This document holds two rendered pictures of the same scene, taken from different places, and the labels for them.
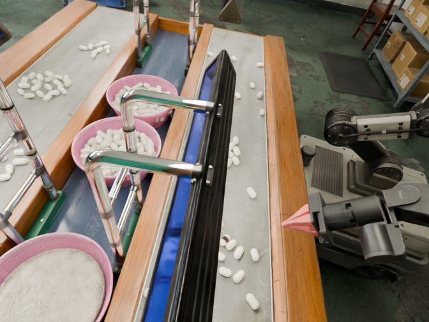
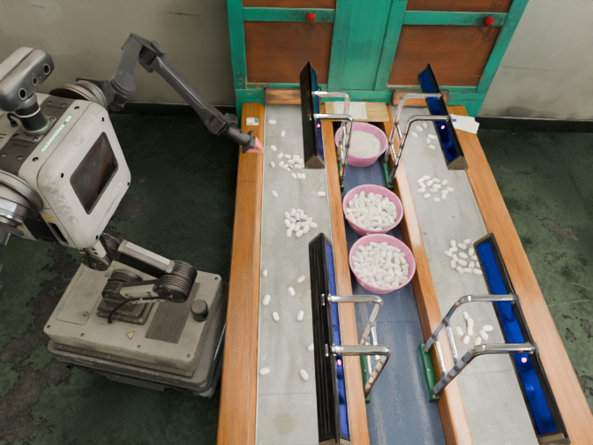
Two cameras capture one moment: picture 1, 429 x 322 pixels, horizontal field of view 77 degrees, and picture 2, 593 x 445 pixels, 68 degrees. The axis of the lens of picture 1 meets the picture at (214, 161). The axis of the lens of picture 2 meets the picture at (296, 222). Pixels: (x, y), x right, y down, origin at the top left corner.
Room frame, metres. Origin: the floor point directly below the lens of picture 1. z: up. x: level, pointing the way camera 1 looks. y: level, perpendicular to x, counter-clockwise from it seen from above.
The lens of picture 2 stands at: (1.81, -0.06, 2.24)
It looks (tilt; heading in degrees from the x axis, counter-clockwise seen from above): 52 degrees down; 178
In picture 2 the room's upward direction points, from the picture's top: 3 degrees clockwise
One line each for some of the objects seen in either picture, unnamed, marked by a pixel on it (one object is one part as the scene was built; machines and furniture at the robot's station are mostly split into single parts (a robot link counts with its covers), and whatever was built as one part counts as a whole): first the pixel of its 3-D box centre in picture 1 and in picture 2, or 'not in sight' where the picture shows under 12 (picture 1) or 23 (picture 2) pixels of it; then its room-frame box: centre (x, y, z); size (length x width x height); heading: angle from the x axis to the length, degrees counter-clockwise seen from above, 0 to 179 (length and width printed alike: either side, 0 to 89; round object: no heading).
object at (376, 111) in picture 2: not in sight; (356, 111); (-0.09, 0.28, 0.77); 0.33 x 0.15 x 0.01; 93
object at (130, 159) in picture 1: (160, 202); (326, 143); (0.31, 0.10, 0.90); 0.20 x 0.19 x 0.45; 3
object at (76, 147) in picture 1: (119, 154); (371, 213); (0.57, 0.31, 0.72); 0.27 x 0.27 x 0.10
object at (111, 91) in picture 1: (143, 103); (379, 266); (0.85, 0.32, 0.72); 0.27 x 0.27 x 0.10
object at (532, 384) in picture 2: not in sight; (518, 325); (1.26, 0.62, 1.08); 0.62 x 0.08 x 0.07; 3
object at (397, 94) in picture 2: not in sight; (420, 97); (-0.15, 0.62, 0.83); 0.30 x 0.06 x 0.07; 93
